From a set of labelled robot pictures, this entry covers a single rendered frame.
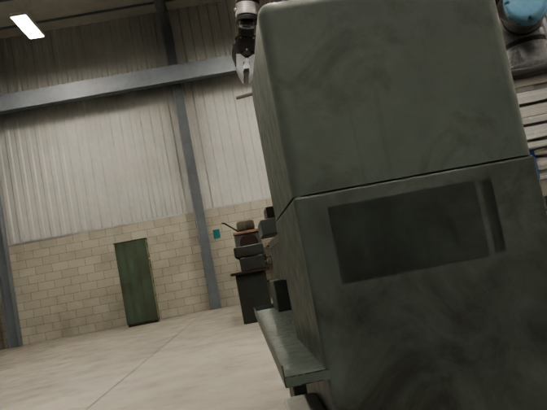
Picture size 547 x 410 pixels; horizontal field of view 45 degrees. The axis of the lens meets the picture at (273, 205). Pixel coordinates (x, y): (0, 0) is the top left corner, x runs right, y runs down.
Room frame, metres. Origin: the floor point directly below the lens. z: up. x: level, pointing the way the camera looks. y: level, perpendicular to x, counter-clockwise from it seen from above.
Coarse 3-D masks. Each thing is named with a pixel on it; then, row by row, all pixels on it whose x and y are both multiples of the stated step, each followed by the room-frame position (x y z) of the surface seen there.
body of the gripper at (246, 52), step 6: (240, 18) 1.97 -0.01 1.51; (246, 18) 1.96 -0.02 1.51; (252, 18) 1.97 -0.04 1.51; (240, 36) 1.96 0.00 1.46; (240, 42) 1.96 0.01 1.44; (246, 42) 1.97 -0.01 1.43; (252, 42) 1.97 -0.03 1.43; (240, 48) 1.96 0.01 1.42; (246, 48) 1.97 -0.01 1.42; (252, 48) 1.97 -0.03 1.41; (246, 54) 2.01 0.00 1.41; (252, 54) 1.99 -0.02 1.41
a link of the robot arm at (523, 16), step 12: (504, 0) 1.74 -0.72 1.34; (516, 0) 1.73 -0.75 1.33; (528, 0) 1.72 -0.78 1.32; (540, 0) 1.72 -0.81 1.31; (504, 12) 1.77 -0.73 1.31; (516, 12) 1.73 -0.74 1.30; (528, 12) 1.73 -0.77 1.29; (540, 12) 1.72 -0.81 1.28; (504, 24) 1.86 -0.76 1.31; (516, 24) 1.78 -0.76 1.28; (528, 24) 1.76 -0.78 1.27
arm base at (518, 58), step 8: (520, 40) 1.87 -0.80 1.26; (528, 40) 1.86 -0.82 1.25; (536, 40) 1.86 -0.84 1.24; (544, 40) 1.87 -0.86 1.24; (512, 48) 1.89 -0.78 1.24; (520, 48) 1.87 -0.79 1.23; (528, 48) 1.86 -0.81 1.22; (536, 48) 1.85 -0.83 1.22; (544, 48) 1.86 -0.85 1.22; (512, 56) 1.89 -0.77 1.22; (520, 56) 1.87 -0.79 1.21; (528, 56) 1.85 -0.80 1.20; (536, 56) 1.85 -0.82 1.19; (544, 56) 1.84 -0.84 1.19; (512, 64) 1.89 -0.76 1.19; (520, 64) 1.86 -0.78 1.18; (528, 64) 1.85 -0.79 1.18; (536, 64) 1.84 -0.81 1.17
